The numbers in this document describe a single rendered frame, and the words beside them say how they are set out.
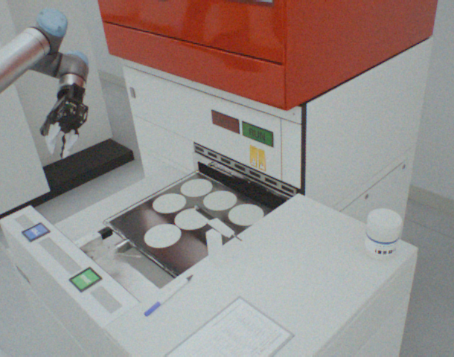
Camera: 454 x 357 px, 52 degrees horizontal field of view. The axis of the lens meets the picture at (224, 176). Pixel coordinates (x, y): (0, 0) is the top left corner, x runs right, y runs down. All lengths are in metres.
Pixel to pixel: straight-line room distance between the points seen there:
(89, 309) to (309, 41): 0.78
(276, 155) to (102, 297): 0.59
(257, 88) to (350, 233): 0.42
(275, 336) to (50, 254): 0.60
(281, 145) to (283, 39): 0.32
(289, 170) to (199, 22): 0.46
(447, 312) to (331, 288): 1.41
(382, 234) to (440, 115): 1.73
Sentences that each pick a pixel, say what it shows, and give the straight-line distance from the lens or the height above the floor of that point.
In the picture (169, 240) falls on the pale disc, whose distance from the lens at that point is 1.27.
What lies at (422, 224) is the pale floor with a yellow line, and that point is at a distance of 2.85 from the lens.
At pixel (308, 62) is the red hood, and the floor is 1.32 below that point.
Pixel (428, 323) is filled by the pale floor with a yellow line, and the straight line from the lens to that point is 2.32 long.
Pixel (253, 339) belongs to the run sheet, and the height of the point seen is 0.97.
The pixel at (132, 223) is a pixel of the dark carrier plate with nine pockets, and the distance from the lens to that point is 1.36.
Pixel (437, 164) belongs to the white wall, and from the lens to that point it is 2.86.
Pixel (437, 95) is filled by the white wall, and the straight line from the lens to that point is 2.71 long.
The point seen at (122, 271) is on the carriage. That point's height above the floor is 0.88.
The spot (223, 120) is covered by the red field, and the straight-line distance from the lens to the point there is 1.40.
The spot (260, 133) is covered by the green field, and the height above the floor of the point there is 1.11.
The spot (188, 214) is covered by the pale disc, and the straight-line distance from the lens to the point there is 1.35.
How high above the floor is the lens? 1.70
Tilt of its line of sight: 32 degrees down
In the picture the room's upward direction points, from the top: 5 degrees counter-clockwise
